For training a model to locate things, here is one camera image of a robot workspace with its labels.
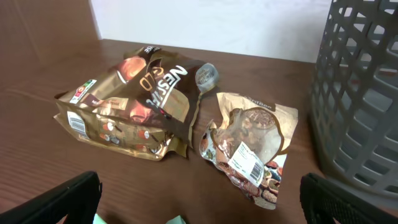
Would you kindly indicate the gold Nescafe coffee bag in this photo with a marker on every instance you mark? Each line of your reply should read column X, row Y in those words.
column 145, row 106

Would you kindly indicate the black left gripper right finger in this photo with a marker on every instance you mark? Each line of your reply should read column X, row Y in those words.
column 323, row 202

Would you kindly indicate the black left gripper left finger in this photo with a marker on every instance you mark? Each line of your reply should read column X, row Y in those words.
column 74, row 201

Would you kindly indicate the grey plastic basket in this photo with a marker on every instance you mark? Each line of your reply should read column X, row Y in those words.
column 353, row 95

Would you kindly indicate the clear nut mix bag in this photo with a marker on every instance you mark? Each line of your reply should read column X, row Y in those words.
column 250, row 146

